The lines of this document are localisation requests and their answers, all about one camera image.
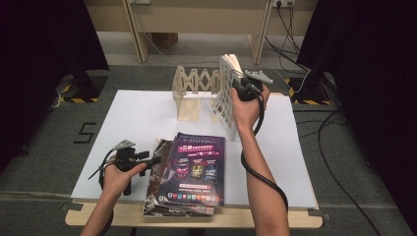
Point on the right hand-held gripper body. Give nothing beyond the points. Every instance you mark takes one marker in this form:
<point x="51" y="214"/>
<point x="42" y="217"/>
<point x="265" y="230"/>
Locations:
<point x="249" y="90"/>

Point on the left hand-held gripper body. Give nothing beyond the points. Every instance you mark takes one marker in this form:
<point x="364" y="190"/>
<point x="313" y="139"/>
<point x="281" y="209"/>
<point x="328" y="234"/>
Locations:
<point x="126" y="159"/>

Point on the white magazine with picture grid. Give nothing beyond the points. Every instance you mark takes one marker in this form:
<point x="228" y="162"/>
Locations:
<point x="224" y="98"/>

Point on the black magazine with red print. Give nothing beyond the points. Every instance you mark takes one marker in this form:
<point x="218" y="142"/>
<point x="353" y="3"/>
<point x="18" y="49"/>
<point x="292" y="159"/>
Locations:
<point x="152" y="193"/>

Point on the beige expandable book rack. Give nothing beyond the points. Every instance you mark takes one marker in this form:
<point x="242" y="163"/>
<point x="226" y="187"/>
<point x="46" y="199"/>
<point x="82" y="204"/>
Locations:
<point x="188" y="109"/>

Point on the person's right hand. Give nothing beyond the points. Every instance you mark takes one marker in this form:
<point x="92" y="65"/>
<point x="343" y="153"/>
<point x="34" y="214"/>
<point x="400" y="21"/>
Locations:
<point x="246" y="113"/>

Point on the person's left hand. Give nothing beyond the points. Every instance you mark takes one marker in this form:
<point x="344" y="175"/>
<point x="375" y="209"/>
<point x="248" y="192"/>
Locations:
<point x="116" y="183"/>

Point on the white board sheet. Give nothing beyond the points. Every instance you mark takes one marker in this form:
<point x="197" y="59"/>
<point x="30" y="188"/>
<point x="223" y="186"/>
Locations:
<point x="131" y="108"/>

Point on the black stand base hazard tape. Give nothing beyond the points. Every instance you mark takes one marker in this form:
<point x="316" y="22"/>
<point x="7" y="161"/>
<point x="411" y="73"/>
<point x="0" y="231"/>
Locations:
<point x="311" y="88"/>
<point x="87" y="85"/>

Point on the beige wooden desk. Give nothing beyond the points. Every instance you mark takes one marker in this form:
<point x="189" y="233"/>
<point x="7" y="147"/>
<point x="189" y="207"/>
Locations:
<point x="203" y="19"/>

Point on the black tape piece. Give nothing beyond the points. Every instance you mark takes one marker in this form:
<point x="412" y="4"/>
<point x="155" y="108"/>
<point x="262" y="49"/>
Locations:
<point x="319" y="215"/>
<point x="72" y="206"/>

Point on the brown cardboard box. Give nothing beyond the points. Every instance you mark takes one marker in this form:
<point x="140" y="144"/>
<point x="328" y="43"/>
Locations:
<point x="165" y="39"/>

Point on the black curtain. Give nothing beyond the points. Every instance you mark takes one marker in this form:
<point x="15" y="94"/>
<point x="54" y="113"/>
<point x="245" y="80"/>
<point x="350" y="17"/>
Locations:
<point x="39" y="65"/>
<point x="377" y="82"/>

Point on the white wall socket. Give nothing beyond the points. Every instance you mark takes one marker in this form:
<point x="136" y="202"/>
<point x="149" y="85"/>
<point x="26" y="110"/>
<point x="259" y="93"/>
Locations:
<point x="284" y="2"/>

